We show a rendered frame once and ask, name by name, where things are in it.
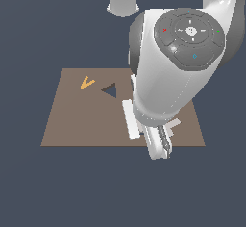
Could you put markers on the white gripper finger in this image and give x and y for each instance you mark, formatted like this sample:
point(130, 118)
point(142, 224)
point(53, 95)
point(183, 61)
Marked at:
point(166, 141)
point(153, 147)

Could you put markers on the white gripper body block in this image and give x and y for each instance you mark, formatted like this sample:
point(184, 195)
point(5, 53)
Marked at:
point(130, 119)

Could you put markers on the white angular block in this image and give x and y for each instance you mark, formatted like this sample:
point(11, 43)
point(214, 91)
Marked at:
point(174, 125)

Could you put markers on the orange V-shaped block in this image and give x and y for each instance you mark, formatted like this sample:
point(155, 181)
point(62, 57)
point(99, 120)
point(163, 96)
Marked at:
point(86, 83)

